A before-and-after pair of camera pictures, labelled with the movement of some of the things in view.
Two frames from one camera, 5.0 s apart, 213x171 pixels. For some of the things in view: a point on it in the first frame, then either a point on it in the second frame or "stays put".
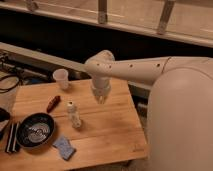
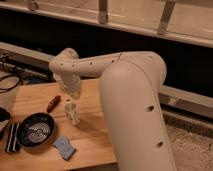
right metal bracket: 165,14 stays put
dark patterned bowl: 35,130 stays put
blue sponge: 65,147 stays put
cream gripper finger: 103,99 -> 77,94
